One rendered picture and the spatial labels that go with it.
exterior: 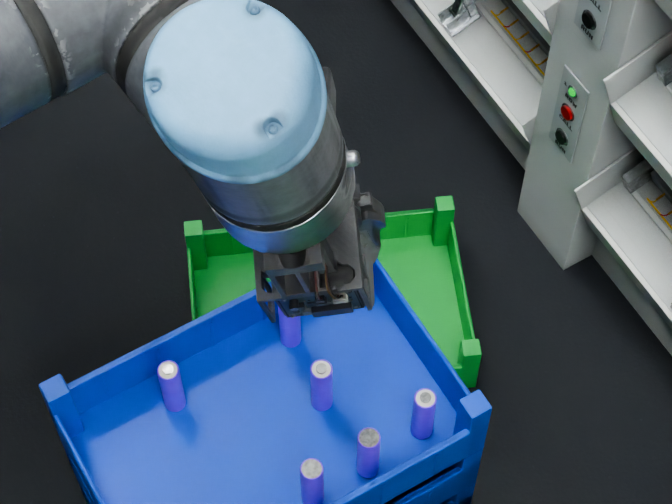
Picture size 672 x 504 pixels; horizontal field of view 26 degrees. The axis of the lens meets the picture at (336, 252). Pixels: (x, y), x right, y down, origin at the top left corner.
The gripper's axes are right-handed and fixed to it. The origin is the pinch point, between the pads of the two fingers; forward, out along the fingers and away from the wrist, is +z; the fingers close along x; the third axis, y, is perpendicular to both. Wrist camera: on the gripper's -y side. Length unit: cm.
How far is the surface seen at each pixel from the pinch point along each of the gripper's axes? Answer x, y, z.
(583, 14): 22.9, -26.8, 18.7
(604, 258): 24, -15, 56
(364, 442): 0.1, 12.6, 8.5
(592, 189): 23, -18, 41
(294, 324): -5.2, 1.1, 12.2
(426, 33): 7, -48, 59
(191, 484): -14.8, 13.5, 12.5
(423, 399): 5.0, 9.4, 9.9
